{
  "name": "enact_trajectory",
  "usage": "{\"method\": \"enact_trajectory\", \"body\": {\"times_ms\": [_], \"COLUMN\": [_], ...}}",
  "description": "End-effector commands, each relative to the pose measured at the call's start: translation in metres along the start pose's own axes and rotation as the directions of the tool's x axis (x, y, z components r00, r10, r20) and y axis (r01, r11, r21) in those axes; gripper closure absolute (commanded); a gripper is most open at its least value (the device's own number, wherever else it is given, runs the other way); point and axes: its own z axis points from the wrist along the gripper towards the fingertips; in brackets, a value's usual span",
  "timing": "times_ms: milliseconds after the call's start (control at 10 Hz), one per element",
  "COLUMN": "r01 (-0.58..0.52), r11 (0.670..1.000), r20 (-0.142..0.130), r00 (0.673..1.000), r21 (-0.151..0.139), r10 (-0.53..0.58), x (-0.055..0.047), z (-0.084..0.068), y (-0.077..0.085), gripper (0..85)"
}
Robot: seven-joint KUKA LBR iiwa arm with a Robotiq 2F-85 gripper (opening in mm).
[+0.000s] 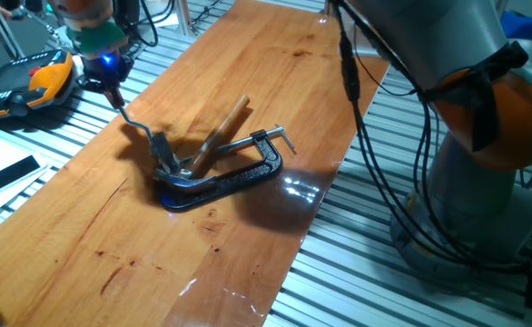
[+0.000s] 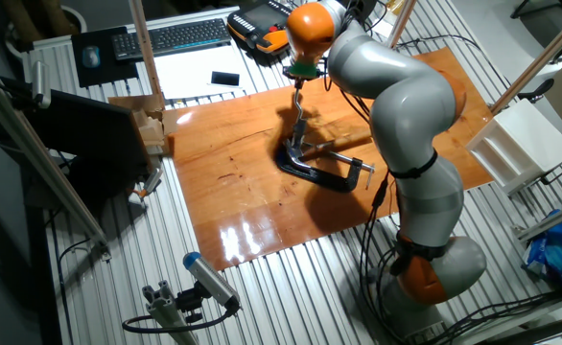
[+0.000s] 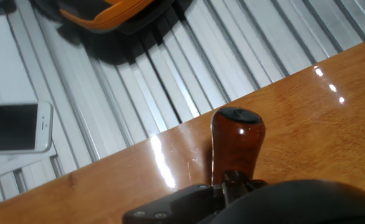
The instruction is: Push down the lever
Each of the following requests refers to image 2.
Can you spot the blue plastic bag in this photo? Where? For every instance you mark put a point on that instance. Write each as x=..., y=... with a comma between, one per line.
x=559, y=249

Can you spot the white paper sheet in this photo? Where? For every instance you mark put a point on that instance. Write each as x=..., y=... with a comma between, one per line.
x=185, y=76

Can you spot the glossy wooden board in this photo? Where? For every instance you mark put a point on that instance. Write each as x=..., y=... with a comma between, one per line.
x=233, y=182

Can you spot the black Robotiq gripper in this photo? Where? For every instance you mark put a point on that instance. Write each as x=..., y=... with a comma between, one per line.
x=300, y=82

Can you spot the black steel C-clamp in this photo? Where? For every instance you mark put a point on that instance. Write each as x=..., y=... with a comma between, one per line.
x=329, y=179

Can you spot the black computer keyboard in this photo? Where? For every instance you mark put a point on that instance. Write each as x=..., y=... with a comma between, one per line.
x=170, y=38

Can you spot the aluminium extrusion camera mount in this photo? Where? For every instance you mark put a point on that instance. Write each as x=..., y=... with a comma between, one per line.
x=166, y=311

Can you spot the grey camera with blue cap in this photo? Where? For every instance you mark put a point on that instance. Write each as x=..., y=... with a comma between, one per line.
x=211, y=280

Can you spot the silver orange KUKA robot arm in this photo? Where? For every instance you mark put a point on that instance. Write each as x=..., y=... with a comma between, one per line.
x=405, y=105

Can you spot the white smartphone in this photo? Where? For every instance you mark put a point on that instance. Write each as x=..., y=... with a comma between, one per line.
x=225, y=78

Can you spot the black mouse pad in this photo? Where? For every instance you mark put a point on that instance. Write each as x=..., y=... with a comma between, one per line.
x=113, y=72

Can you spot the grey computer mouse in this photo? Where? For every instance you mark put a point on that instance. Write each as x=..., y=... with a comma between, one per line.
x=91, y=56

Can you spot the wooden frame post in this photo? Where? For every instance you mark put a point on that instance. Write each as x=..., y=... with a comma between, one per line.
x=144, y=48
x=401, y=21
x=540, y=57

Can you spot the aluminium frame bar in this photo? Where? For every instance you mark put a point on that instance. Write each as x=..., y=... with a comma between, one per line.
x=36, y=158

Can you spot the green wrist mount plate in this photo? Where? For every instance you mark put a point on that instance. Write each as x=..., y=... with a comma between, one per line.
x=304, y=70

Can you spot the black orange teach pendant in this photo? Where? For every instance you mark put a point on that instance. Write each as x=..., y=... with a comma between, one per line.
x=262, y=24

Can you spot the grey camera on bar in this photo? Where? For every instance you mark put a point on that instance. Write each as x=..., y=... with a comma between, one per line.
x=40, y=84

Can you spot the white shelf box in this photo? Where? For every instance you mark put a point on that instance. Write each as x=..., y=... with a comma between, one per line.
x=525, y=139

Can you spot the black monitor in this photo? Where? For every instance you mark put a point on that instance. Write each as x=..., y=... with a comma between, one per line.
x=94, y=134

